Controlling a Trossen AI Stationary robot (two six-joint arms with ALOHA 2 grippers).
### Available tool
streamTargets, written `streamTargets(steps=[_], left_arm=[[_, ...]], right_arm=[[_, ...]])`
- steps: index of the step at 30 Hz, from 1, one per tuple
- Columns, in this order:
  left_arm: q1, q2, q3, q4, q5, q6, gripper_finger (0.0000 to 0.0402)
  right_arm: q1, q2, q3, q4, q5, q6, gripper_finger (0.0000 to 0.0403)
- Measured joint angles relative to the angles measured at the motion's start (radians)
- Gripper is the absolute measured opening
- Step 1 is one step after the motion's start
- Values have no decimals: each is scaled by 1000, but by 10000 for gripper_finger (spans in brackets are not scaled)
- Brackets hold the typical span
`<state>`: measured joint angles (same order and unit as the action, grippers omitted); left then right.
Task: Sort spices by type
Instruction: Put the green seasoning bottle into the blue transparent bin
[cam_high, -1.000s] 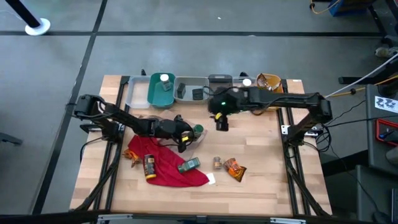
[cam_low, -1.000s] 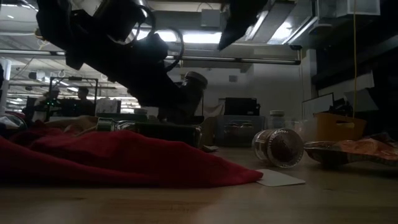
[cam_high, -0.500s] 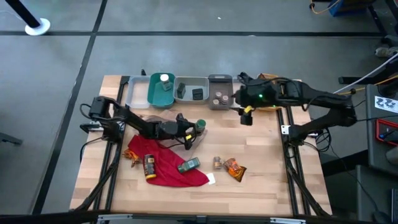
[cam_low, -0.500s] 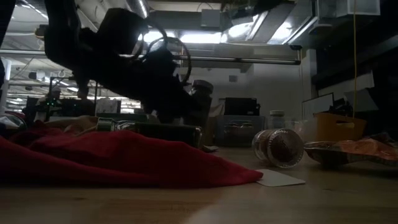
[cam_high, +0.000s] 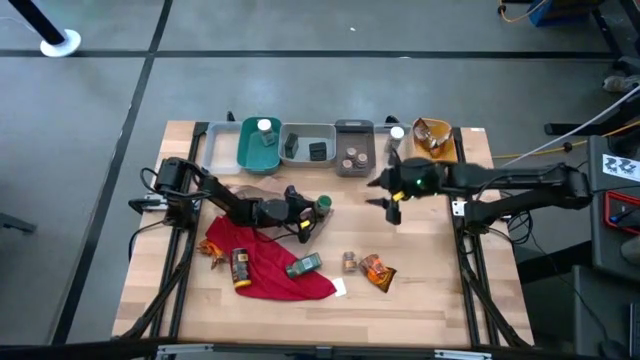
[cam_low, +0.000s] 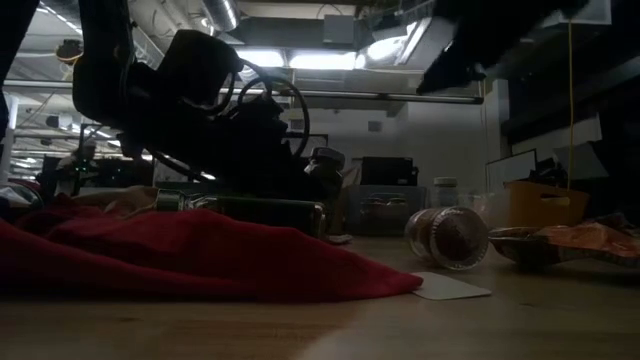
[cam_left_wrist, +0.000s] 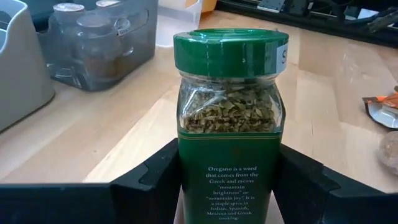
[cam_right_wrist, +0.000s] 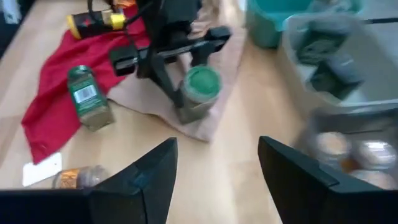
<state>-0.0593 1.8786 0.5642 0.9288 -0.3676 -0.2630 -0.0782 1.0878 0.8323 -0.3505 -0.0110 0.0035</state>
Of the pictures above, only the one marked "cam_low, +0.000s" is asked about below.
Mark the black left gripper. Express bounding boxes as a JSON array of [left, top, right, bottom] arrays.
[[199, 94, 346, 201]]

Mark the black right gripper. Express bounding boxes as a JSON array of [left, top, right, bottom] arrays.
[[417, 9, 531, 96]]

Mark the small glass spice jar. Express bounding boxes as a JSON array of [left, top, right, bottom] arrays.
[[403, 206, 490, 272], [384, 195, 408, 222], [363, 195, 387, 222]]

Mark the green-capped spice jar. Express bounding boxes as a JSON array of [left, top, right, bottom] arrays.
[[153, 188, 329, 240]]

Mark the white-capped spice jar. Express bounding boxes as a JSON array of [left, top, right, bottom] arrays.
[[432, 176, 460, 209]]

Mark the beige cloth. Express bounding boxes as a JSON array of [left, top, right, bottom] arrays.
[[72, 185, 161, 219]]

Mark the orange spice packet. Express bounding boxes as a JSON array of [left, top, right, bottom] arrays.
[[488, 214, 640, 269]]

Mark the black monitor box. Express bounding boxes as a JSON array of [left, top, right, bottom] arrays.
[[359, 156, 420, 187]]

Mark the smoky grey plastic bin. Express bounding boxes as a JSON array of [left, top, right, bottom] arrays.
[[347, 184, 427, 237]]

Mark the white board panel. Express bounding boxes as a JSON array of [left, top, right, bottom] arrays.
[[485, 148, 539, 194]]

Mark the grey ceiling box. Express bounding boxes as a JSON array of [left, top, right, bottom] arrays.
[[322, 13, 356, 45]]

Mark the ceiling light panel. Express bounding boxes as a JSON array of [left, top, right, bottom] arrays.
[[234, 47, 361, 71]]

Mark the clear plastic bin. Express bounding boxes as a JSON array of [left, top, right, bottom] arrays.
[[424, 189, 506, 231]]

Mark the red cloth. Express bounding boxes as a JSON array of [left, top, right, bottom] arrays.
[[0, 194, 425, 304]]

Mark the yellow plastic bin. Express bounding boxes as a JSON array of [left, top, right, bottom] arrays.
[[503, 179, 591, 229]]

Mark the white card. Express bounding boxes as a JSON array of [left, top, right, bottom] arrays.
[[410, 271, 494, 302]]

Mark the person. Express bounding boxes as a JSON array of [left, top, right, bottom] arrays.
[[54, 138, 99, 197]]

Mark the horizontal ceiling rail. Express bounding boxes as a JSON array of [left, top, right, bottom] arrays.
[[0, 78, 485, 105]]

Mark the ceiling cord reel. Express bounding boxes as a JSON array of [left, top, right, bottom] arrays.
[[54, 38, 86, 66]]

